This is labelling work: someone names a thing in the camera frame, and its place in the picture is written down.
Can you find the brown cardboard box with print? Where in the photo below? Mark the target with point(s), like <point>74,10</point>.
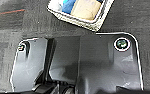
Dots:
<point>86,9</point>

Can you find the dark blue plush toy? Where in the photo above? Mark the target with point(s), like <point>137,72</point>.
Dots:
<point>67,6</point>

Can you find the thick grey robot torso limb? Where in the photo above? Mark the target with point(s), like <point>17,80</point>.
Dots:
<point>62,60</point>

